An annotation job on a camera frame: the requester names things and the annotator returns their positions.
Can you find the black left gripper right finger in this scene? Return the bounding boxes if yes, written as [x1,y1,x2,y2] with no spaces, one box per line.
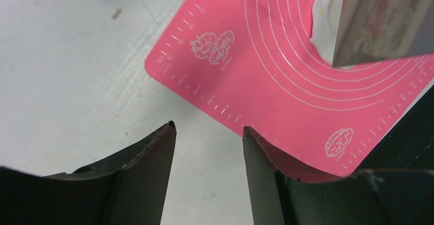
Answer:
[243,126,433,224]

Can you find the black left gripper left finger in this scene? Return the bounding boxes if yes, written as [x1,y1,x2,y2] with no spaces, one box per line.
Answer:
[1,121,177,224]

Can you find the pink silicone baking mat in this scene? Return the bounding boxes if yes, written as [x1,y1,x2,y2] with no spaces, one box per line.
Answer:
[144,0,433,176]

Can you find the white dough lump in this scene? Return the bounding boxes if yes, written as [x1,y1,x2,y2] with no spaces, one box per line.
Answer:
[309,0,344,65]

